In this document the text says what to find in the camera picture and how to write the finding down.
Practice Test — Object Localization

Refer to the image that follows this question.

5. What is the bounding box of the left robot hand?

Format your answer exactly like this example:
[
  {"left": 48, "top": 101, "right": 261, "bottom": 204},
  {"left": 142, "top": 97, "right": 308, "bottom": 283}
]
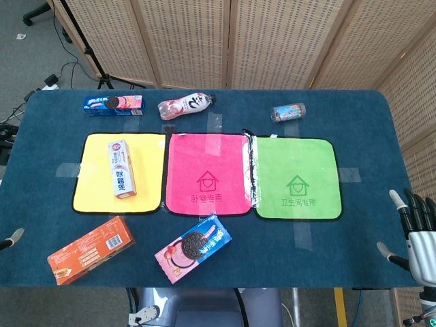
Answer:
[{"left": 0, "top": 228, "right": 25, "bottom": 251}]

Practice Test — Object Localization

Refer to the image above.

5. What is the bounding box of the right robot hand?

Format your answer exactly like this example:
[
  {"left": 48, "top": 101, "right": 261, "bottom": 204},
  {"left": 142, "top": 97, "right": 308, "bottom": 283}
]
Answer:
[{"left": 376, "top": 188, "right": 436, "bottom": 287}]

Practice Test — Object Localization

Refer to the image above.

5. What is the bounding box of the white toothpaste box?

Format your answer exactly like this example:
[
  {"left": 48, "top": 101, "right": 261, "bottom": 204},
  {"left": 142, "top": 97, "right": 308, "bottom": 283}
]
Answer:
[{"left": 108, "top": 138, "right": 138, "bottom": 200}]

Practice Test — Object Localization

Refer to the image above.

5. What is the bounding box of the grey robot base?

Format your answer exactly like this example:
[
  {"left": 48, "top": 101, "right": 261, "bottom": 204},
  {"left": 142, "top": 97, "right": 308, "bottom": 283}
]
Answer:
[{"left": 127, "top": 287, "right": 284, "bottom": 327}]

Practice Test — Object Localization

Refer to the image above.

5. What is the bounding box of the orange cardboard box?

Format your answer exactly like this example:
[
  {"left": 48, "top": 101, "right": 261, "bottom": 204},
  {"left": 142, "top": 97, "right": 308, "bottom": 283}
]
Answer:
[{"left": 46, "top": 215, "right": 136, "bottom": 286}]

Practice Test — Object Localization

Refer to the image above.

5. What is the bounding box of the small blue Oreo box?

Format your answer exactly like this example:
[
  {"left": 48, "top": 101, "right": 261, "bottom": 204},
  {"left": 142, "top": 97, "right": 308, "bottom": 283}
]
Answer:
[{"left": 83, "top": 95, "right": 147, "bottom": 118}]

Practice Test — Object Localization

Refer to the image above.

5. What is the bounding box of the pink blue Oreo pack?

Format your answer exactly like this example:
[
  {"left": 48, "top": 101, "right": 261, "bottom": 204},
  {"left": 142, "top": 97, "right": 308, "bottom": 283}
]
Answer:
[{"left": 154, "top": 213, "right": 234, "bottom": 285}]

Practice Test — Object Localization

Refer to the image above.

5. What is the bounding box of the clear tape piece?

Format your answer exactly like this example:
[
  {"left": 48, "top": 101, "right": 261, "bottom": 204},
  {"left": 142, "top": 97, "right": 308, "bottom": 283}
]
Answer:
[
  {"left": 206, "top": 112, "right": 223, "bottom": 133},
  {"left": 338, "top": 167, "right": 362, "bottom": 183},
  {"left": 292, "top": 219, "right": 313, "bottom": 252},
  {"left": 55, "top": 162, "right": 83, "bottom": 178}
]

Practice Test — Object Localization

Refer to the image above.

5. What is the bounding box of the black equipment at table edge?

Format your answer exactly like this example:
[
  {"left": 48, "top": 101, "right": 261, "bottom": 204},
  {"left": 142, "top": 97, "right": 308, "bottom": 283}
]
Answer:
[{"left": 0, "top": 123, "right": 20, "bottom": 165}]

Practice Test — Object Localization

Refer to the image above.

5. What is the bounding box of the blue felt table cover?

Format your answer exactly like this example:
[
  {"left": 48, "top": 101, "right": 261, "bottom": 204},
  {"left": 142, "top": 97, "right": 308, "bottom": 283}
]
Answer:
[{"left": 0, "top": 89, "right": 433, "bottom": 289}]

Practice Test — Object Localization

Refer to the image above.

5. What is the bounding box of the silver table leg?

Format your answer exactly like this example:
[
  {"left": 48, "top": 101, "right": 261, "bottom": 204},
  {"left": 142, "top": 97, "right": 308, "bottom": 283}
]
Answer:
[{"left": 291, "top": 287, "right": 302, "bottom": 326}]

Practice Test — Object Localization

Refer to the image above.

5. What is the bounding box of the yellow cloth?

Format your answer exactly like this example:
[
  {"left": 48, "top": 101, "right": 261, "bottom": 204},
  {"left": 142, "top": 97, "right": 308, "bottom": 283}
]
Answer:
[{"left": 72, "top": 132, "right": 167, "bottom": 215}]

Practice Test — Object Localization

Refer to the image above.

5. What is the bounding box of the green cloth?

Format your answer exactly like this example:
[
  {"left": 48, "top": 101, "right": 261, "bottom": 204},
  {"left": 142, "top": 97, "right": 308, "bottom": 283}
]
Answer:
[{"left": 253, "top": 136, "right": 343, "bottom": 222}]

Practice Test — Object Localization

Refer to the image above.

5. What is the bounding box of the white power strip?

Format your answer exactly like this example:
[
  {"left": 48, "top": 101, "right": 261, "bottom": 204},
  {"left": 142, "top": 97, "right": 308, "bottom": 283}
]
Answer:
[{"left": 40, "top": 74, "right": 61, "bottom": 91}]

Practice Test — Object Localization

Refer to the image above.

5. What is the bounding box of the small clear snack jar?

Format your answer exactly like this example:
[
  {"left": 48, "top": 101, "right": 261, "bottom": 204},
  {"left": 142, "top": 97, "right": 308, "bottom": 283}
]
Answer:
[{"left": 270, "top": 103, "right": 307, "bottom": 124}]

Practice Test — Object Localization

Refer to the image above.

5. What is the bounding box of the black tripod stand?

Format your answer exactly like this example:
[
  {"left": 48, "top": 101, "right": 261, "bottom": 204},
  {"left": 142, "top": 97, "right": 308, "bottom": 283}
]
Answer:
[{"left": 59, "top": 0, "right": 148, "bottom": 91}]

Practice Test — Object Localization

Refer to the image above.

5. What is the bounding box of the pink cloth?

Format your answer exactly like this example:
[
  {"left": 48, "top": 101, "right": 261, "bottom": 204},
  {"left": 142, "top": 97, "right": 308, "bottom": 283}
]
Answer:
[{"left": 163, "top": 132, "right": 255, "bottom": 217}]

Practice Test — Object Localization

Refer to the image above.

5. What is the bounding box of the plastic drink bottle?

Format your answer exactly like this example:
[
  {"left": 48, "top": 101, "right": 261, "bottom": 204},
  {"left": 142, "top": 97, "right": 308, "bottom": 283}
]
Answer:
[{"left": 157, "top": 91, "right": 217, "bottom": 121}]

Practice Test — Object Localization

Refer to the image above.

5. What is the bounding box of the black chair base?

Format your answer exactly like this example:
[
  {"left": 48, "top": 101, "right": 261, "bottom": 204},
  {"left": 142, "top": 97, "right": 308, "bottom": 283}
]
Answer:
[{"left": 22, "top": 1, "right": 52, "bottom": 27}]

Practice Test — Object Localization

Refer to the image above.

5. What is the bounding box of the woven folding screen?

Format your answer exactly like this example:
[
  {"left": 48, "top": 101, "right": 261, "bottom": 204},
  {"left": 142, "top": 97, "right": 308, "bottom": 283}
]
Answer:
[{"left": 47, "top": 0, "right": 436, "bottom": 327}]

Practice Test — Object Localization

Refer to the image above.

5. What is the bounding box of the black floor cable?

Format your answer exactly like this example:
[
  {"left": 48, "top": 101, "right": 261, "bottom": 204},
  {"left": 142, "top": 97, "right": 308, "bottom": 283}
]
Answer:
[{"left": 50, "top": 8, "right": 102, "bottom": 90}]

